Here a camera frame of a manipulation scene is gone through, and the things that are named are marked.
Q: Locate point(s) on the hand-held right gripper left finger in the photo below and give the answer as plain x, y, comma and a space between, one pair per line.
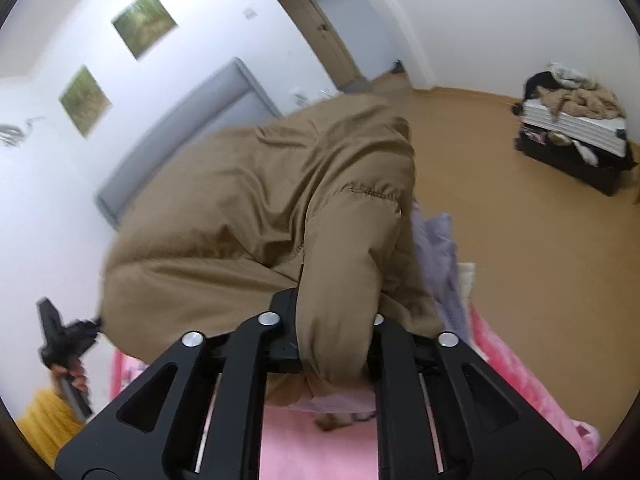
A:
285, 330

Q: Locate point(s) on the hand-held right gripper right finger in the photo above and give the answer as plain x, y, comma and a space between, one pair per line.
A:
387, 355

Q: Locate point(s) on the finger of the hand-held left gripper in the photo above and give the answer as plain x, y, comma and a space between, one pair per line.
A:
89, 330

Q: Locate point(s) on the brown hooded puffer jacket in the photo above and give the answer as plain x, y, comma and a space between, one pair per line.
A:
260, 200

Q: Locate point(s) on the person's left forearm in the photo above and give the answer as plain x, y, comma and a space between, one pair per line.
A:
45, 425

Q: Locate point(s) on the pile of clothes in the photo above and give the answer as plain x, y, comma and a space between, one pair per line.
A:
590, 100

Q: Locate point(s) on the person's left hand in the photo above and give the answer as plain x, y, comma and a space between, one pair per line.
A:
75, 376

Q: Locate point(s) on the lilac folded quilt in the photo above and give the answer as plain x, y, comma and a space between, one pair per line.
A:
440, 260

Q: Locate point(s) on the pink printed blanket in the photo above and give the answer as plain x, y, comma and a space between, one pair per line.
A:
500, 360

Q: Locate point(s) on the grey padded bed headboard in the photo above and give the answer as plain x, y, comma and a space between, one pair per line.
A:
190, 125

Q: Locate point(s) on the pair of dark shoes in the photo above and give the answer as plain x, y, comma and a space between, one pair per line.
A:
398, 66

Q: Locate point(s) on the open suitcase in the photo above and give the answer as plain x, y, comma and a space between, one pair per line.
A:
575, 132

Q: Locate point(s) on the wooden door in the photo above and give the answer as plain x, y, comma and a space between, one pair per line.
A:
320, 25

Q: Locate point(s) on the green landscape wall picture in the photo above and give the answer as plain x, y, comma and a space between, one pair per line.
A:
85, 100
145, 22

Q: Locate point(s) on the white wall switch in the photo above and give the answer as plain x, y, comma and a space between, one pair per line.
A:
250, 13

